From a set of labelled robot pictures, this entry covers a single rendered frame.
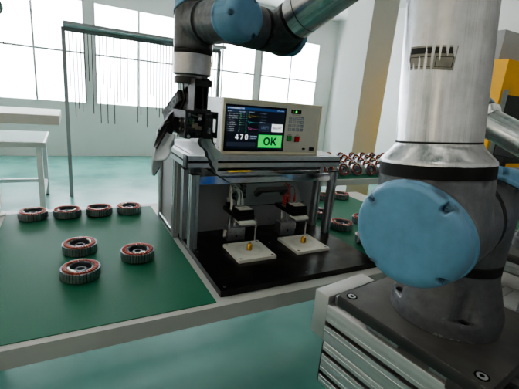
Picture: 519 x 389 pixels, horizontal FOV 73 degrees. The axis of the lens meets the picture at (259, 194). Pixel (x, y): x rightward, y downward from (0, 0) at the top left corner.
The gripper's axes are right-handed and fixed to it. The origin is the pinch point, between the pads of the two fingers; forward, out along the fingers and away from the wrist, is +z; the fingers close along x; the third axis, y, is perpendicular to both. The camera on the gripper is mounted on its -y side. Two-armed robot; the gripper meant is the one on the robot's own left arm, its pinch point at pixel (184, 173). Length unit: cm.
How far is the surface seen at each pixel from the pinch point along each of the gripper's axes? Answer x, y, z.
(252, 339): 75, -67, 115
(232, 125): 37, -41, -7
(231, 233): 39, -40, 35
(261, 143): 50, -40, -1
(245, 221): 40, -32, 27
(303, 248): 59, -20, 37
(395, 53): 630, -395, -130
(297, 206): 63, -29, 23
